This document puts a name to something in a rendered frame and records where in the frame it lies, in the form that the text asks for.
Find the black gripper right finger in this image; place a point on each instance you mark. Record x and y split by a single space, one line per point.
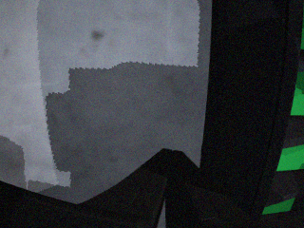
193 201

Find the dark grey controller unit with label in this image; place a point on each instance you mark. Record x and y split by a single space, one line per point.
253 144

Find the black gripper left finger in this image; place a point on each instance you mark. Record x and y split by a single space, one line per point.
136 202

